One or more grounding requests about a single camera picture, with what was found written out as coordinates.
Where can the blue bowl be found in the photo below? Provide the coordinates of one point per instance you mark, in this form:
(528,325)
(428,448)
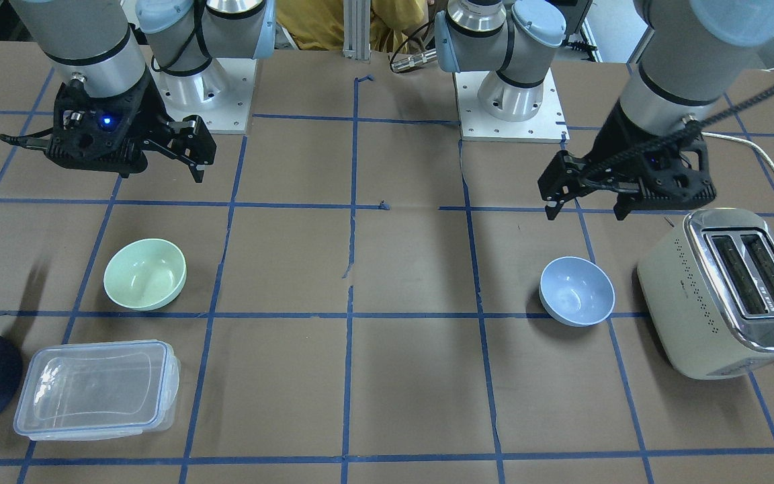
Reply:
(576,292)

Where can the green bowl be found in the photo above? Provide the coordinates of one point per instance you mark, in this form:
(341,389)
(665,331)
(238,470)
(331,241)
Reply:
(145,275)

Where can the aluminium frame post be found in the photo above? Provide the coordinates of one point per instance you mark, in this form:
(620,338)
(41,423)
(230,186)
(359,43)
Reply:
(356,30)

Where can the clear plastic container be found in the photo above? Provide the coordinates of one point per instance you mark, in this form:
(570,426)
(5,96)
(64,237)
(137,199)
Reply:
(90,392)

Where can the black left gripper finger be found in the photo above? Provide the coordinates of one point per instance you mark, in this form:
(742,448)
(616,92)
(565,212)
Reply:
(625,204)
(559,182)

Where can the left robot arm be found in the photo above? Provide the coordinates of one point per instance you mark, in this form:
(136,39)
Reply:
(696,51)

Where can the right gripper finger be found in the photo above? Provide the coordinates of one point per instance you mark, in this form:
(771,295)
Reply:
(190,142)

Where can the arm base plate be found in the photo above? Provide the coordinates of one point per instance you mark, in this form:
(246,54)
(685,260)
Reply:
(492,111)
(222,94)

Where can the cream toaster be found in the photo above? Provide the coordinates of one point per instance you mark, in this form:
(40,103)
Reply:
(709,288)

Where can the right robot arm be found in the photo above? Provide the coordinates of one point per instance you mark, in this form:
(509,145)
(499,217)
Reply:
(181,38)

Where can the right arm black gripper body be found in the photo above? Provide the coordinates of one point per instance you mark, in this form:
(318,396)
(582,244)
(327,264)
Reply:
(151,108)

